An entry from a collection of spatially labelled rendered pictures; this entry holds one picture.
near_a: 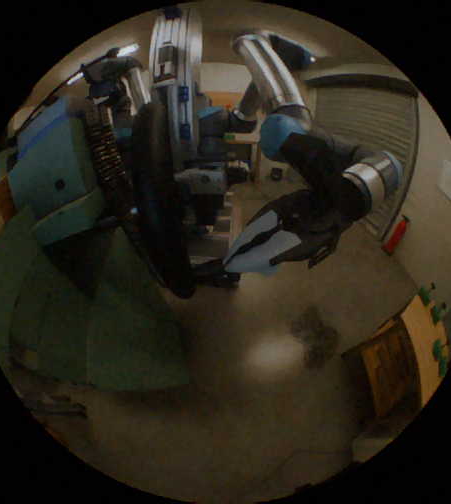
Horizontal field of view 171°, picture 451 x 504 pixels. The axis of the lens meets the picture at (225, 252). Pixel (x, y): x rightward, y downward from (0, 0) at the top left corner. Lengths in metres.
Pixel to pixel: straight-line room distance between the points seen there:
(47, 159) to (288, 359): 1.08
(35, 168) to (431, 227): 2.75
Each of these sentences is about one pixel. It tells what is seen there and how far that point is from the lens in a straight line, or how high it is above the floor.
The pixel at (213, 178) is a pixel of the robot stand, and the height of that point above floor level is 0.75.
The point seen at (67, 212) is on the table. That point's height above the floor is 0.87.
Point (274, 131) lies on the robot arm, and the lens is 0.23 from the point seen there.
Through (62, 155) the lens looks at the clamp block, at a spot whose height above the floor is 0.92.
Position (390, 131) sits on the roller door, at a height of 1.65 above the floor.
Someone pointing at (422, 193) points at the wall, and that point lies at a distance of 2.61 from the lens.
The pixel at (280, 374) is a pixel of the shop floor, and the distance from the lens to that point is 0.95.
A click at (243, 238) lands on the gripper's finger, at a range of 0.17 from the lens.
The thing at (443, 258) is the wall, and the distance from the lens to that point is 2.60.
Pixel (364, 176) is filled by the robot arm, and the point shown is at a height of 0.89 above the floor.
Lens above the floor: 0.90
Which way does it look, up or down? 43 degrees down
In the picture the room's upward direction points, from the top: straight up
